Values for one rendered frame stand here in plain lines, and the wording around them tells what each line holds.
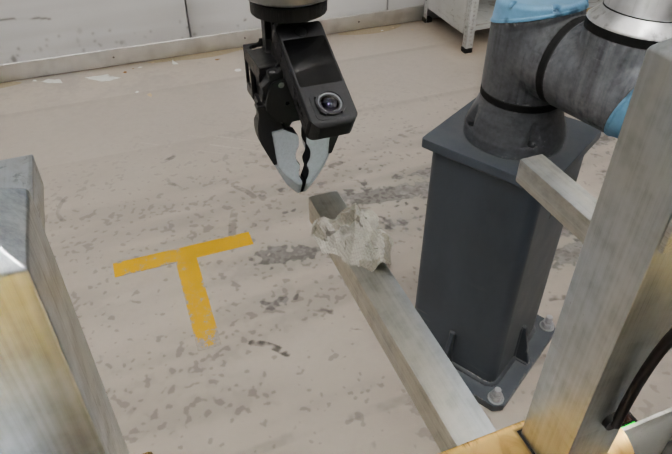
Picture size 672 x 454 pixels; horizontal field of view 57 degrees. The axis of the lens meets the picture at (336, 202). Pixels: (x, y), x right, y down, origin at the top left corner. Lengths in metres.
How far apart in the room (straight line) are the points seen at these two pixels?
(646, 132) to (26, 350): 0.22
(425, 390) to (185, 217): 1.61
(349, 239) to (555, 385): 0.23
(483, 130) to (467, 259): 0.29
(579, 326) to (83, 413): 0.23
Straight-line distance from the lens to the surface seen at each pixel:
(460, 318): 1.42
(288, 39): 0.57
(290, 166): 0.64
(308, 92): 0.54
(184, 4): 2.97
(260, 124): 0.60
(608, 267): 0.30
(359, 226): 0.54
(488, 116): 1.15
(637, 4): 0.98
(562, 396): 0.37
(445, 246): 1.31
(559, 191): 0.67
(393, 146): 2.28
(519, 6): 1.07
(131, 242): 1.94
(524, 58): 1.07
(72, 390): 0.19
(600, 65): 0.99
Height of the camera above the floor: 1.22
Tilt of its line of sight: 38 degrees down
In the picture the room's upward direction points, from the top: straight up
